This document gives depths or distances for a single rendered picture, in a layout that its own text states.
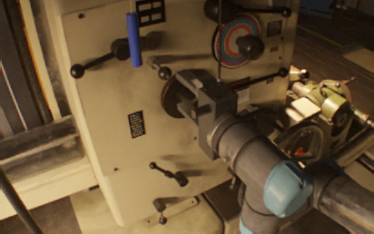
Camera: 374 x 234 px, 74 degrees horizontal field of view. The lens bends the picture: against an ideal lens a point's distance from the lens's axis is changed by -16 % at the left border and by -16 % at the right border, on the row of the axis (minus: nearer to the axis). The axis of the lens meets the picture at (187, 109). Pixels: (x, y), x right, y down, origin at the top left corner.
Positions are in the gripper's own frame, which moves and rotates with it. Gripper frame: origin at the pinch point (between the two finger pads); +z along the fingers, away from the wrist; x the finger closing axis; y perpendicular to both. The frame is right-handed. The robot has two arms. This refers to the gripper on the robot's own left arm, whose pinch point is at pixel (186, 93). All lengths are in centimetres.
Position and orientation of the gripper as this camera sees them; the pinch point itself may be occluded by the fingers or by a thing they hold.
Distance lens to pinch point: 59.4
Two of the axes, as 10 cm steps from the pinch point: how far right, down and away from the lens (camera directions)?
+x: 0.3, 8.1, 5.9
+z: -5.0, -5.0, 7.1
